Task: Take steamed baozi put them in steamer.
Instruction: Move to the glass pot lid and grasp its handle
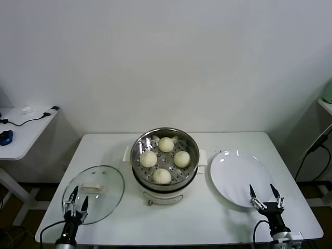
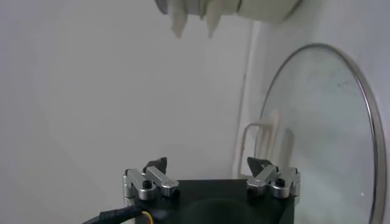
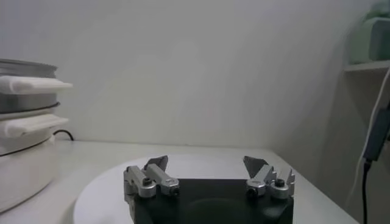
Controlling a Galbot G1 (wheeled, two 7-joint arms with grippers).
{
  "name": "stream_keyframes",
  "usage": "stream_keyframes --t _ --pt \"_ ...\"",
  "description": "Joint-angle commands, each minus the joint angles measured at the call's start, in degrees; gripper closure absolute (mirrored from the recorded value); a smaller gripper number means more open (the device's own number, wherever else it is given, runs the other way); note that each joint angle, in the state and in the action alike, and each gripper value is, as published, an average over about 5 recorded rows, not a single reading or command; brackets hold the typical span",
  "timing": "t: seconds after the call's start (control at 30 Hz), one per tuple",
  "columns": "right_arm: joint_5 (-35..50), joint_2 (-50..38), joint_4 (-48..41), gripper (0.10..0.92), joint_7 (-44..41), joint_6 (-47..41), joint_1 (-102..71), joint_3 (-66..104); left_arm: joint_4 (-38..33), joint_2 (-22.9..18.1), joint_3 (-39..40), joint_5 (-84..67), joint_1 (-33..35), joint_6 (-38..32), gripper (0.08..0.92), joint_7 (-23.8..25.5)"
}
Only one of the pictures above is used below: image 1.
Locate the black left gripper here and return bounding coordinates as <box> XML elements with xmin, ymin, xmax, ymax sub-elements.
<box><xmin>63</xmin><ymin>186</ymin><xmax>89</xmax><ymax>239</ymax></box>

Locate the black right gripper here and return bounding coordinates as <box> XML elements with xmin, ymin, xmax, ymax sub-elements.
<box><xmin>248</xmin><ymin>183</ymin><xmax>291</xmax><ymax>233</ymax></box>

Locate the glass pot lid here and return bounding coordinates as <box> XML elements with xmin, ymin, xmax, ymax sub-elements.
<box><xmin>62</xmin><ymin>165</ymin><xmax>126</xmax><ymax>226</ymax></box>

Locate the white steamed baozi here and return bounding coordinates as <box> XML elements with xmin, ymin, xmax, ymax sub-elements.
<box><xmin>152</xmin><ymin>168</ymin><xmax>172</xmax><ymax>185</ymax></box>
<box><xmin>140</xmin><ymin>151</ymin><xmax>158</xmax><ymax>168</ymax></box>
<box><xmin>158</xmin><ymin>136</ymin><xmax>174</xmax><ymax>153</ymax></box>
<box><xmin>173</xmin><ymin>150</ymin><xmax>191</xmax><ymax>168</ymax></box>

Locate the stainless steel steamer basket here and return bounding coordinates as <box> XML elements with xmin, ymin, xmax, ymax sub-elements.
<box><xmin>130</xmin><ymin>127</ymin><xmax>200</xmax><ymax>191</ymax></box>

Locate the white round plate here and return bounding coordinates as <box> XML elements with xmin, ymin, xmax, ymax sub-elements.
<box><xmin>210</xmin><ymin>149</ymin><xmax>275</xmax><ymax>209</ymax></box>

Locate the white side desk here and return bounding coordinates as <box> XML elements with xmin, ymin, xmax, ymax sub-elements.
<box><xmin>0</xmin><ymin>106</ymin><xmax>61</xmax><ymax>226</ymax></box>

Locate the white electric cooker base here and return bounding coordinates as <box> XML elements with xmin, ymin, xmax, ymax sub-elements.
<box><xmin>123</xmin><ymin>145</ymin><xmax>208</xmax><ymax>208</ymax></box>

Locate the blue computer mouse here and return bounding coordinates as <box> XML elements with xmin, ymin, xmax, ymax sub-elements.
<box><xmin>0</xmin><ymin>129</ymin><xmax>14</xmax><ymax>146</ymax></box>

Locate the white shelf board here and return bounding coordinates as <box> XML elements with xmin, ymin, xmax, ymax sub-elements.
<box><xmin>317</xmin><ymin>98</ymin><xmax>332</xmax><ymax>115</ymax></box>

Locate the mint green appliance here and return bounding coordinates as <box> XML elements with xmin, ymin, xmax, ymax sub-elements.
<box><xmin>321</xmin><ymin>79</ymin><xmax>332</xmax><ymax>104</ymax></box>

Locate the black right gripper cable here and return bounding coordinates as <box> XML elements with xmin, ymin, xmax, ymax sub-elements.
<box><xmin>253</xmin><ymin>219</ymin><xmax>272</xmax><ymax>249</ymax></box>

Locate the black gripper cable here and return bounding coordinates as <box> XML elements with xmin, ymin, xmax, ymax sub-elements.
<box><xmin>39</xmin><ymin>220</ymin><xmax>65</xmax><ymax>244</ymax></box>
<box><xmin>253</xmin><ymin>219</ymin><xmax>272</xmax><ymax>249</ymax></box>

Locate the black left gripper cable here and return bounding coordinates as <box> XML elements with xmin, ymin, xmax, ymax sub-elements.
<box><xmin>39</xmin><ymin>220</ymin><xmax>65</xmax><ymax>244</ymax></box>

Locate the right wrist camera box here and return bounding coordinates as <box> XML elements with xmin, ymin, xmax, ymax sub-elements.
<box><xmin>285</xmin><ymin>232</ymin><xmax>303</xmax><ymax>243</ymax></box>

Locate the black power cable with plug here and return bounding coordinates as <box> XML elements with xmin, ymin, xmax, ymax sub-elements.
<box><xmin>294</xmin><ymin>127</ymin><xmax>332</xmax><ymax>182</ymax></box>

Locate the black cable with adapter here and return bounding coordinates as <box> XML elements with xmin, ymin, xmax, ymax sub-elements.
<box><xmin>0</xmin><ymin>105</ymin><xmax>60</xmax><ymax>127</ymax></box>

